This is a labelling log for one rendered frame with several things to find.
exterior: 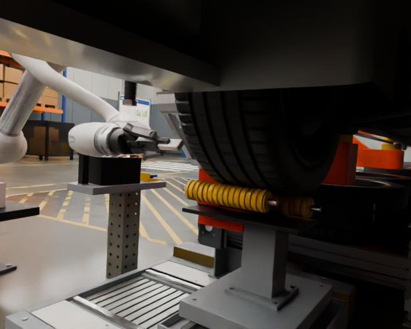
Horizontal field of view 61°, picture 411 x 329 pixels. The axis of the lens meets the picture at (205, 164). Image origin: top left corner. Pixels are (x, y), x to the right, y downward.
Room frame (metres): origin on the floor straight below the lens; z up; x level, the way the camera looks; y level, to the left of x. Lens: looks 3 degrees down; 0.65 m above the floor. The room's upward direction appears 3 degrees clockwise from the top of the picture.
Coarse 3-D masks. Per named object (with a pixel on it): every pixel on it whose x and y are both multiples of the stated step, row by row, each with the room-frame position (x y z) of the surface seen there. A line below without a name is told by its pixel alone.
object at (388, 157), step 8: (360, 144) 3.07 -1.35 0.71; (384, 144) 2.95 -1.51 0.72; (392, 144) 2.92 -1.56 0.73; (400, 144) 2.89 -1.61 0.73; (360, 152) 3.05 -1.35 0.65; (368, 152) 3.01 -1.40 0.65; (376, 152) 2.98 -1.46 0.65; (384, 152) 2.94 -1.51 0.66; (392, 152) 2.91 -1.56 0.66; (400, 152) 2.88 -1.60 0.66; (360, 160) 3.05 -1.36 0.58; (368, 160) 3.01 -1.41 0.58; (376, 160) 2.97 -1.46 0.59; (384, 160) 2.94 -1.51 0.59; (392, 160) 2.91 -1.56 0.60; (400, 160) 2.87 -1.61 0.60; (392, 168) 2.90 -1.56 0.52; (400, 168) 2.87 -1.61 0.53
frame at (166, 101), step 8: (160, 96) 0.87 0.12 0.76; (168, 96) 0.85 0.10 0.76; (160, 104) 0.87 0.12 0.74; (168, 104) 0.86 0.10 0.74; (160, 112) 0.89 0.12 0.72; (168, 112) 0.88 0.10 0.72; (176, 112) 0.86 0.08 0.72; (168, 120) 0.90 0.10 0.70; (176, 120) 0.91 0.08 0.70; (176, 128) 0.92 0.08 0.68; (176, 136) 0.94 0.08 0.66; (184, 136) 0.95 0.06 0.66; (184, 144) 0.95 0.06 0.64; (184, 152) 0.97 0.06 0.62; (192, 160) 0.98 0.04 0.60
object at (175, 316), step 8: (328, 304) 1.10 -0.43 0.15; (336, 304) 1.10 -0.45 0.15; (344, 304) 1.08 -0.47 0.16; (328, 312) 1.05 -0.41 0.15; (336, 312) 1.00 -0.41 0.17; (344, 312) 1.09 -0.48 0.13; (168, 320) 0.91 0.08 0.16; (176, 320) 0.94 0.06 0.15; (184, 320) 0.95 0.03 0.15; (320, 320) 1.00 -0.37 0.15; (328, 320) 1.00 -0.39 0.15; (336, 320) 1.00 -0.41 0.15; (160, 328) 0.87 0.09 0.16; (168, 328) 0.86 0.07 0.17; (176, 328) 0.90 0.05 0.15; (184, 328) 0.84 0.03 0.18; (192, 328) 0.86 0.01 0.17; (200, 328) 0.87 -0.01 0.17; (208, 328) 0.89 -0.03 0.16; (312, 328) 0.94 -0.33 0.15; (320, 328) 0.95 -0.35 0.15; (328, 328) 0.92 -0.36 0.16; (336, 328) 1.00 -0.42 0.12
